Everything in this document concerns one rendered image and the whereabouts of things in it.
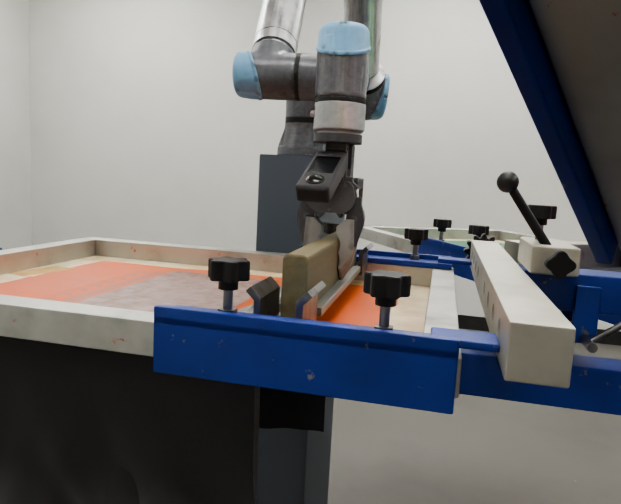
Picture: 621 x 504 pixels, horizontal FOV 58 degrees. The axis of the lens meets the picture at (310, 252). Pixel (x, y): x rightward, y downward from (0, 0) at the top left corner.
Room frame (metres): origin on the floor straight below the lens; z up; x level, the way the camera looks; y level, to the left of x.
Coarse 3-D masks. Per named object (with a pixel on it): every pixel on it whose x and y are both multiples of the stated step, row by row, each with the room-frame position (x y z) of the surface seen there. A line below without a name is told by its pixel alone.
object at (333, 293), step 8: (352, 272) 0.91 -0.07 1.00; (344, 280) 0.83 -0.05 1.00; (352, 280) 0.89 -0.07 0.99; (336, 288) 0.77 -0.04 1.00; (344, 288) 0.81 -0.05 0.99; (328, 296) 0.71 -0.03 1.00; (336, 296) 0.74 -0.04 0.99; (280, 304) 0.66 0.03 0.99; (320, 304) 0.66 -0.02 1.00; (328, 304) 0.69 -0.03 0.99; (320, 312) 0.65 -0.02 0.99
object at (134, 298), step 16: (0, 288) 0.83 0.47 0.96; (16, 288) 0.84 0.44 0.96; (32, 288) 0.84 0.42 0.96; (48, 288) 0.85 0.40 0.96; (64, 288) 0.86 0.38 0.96; (128, 288) 0.88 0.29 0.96; (144, 288) 0.89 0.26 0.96; (96, 304) 0.76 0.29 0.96; (112, 304) 0.77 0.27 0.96; (128, 304) 0.77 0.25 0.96; (144, 304) 0.78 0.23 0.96; (160, 304) 0.78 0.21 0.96; (176, 304) 0.79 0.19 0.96; (192, 304) 0.79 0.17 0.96; (208, 304) 0.80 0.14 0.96; (240, 304) 0.81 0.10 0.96; (320, 320) 0.74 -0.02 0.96; (336, 320) 0.75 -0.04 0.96; (352, 320) 0.75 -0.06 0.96; (368, 320) 0.76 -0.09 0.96
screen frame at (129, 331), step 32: (0, 256) 0.94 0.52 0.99; (32, 256) 1.01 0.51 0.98; (64, 256) 1.10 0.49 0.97; (128, 256) 1.18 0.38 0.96; (160, 256) 1.16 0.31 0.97; (192, 256) 1.14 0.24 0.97; (256, 256) 1.11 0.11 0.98; (448, 288) 0.84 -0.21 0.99; (0, 320) 0.61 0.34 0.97; (32, 320) 0.60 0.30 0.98; (64, 320) 0.59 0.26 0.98; (96, 320) 0.58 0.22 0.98; (128, 320) 0.57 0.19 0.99; (448, 320) 0.64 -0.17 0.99; (128, 352) 0.57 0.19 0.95
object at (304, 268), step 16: (320, 240) 0.78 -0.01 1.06; (336, 240) 0.81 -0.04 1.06; (288, 256) 0.62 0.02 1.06; (304, 256) 0.62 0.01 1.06; (320, 256) 0.69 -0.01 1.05; (336, 256) 0.80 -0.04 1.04; (288, 272) 0.62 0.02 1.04; (304, 272) 0.62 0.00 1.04; (320, 272) 0.69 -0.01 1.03; (336, 272) 0.81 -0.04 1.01; (288, 288) 0.62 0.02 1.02; (304, 288) 0.62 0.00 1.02; (288, 304) 0.62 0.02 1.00
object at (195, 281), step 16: (64, 272) 0.99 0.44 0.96; (80, 272) 0.99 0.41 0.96; (96, 272) 1.00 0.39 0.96; (112, 272) 1.01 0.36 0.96; (128, 272) 1.02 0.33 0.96; (176, 272) 1.04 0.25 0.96; (192, 272) 1.05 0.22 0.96; (160, 288) 0.89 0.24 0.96; (176, 288) 0.90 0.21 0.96; (192, 288) 0.91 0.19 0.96; (208, 288) 0.91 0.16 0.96; (240, 288) 0.93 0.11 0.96; (352, 288) 0.98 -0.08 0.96; (336, 304) 0.84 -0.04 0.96; (352, 304) 0.85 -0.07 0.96; (368, 304) 0.86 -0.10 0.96
